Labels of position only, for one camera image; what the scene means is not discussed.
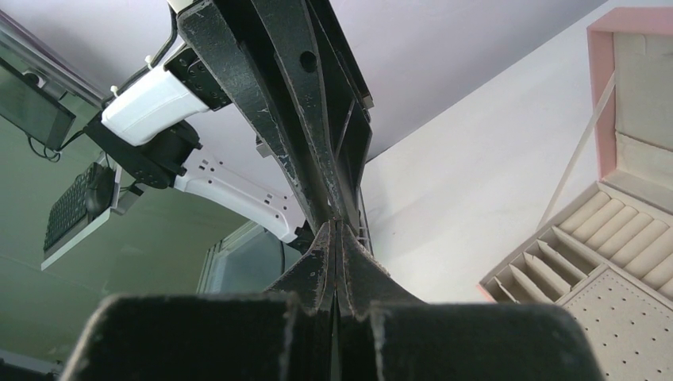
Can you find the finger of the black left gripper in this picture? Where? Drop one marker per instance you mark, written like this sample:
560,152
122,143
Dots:
232,43
326,129

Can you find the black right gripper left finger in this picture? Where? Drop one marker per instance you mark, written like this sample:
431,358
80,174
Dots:
282,333

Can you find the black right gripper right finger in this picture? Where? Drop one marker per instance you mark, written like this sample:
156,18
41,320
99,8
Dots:
386,333

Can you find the pink jewelry box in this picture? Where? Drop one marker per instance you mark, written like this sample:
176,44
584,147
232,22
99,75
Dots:
606,257

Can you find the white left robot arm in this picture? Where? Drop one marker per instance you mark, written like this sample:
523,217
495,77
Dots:
144,127

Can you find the black computer keyboard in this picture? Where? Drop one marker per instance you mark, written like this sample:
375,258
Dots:
83,208

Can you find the black wall monitor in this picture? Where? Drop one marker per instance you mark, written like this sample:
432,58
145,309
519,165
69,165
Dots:
33,110

